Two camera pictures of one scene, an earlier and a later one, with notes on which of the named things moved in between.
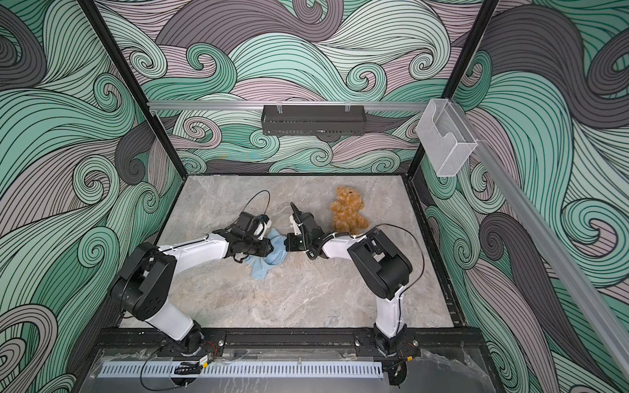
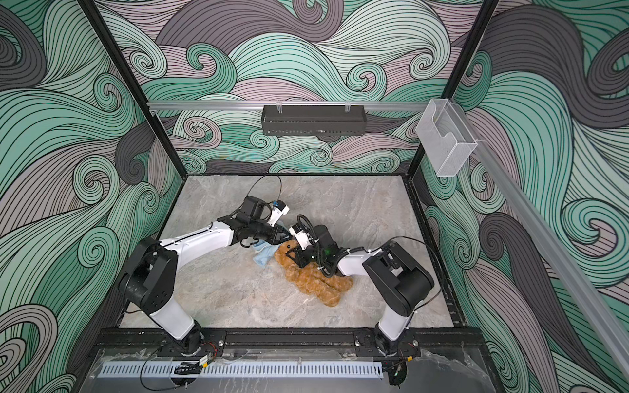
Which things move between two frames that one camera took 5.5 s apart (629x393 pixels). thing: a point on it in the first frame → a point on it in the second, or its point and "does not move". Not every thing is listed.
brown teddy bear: [346, 210] → [310, 277]
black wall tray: [314, 119] does not move
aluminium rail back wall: [258, 106] does not move
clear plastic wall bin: [445, 139] does not move
